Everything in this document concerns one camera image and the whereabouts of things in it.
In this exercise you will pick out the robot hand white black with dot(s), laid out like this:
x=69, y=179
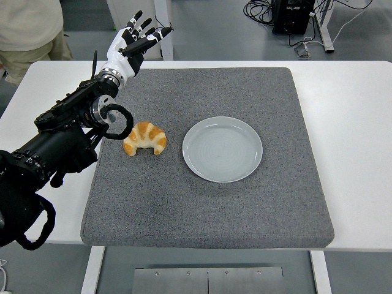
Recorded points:
x=118, y=59

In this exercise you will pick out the croissant bread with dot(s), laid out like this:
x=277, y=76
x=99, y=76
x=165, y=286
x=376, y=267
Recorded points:
x=144, y=131

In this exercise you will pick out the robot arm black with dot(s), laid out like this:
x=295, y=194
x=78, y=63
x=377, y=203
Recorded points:
x=61, y=144

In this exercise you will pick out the grey round plate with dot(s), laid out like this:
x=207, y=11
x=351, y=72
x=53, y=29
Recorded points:
x=222, y=150

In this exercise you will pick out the grey metal plate with screws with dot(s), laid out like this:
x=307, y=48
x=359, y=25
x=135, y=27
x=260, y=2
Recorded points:
x=208, y=280

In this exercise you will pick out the person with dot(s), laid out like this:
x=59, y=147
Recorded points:
x=27, y=21

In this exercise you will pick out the grey felt mat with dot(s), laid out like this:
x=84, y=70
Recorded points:
x=199, y=211

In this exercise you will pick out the black computer tower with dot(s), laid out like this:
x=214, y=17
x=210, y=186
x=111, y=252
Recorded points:
x=292, y=18

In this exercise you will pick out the white desk leg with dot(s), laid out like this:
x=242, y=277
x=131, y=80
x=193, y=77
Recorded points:
x=325, y=27

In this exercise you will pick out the white table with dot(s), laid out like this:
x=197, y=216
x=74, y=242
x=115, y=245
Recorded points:
x=352, y=153

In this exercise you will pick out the clear plastic bracket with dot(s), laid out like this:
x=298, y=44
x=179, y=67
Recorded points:
x=303, y=50

